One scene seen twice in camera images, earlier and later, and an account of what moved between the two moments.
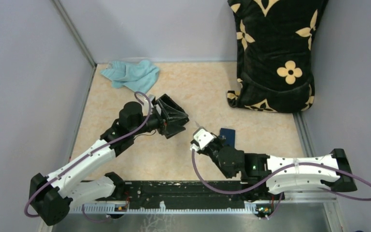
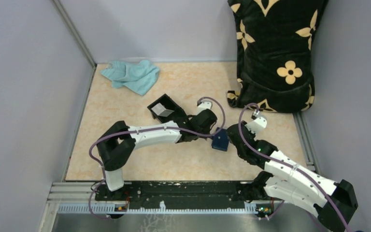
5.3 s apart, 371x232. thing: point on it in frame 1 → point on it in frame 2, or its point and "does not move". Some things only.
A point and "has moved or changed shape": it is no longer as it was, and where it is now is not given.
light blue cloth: [139, 76] does not move
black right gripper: [204, 151] → [250, 132]
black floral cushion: [274, 67] does not move
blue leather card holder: [230, 135] has moved or changed shape
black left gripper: [161, 127] → [207, 131]
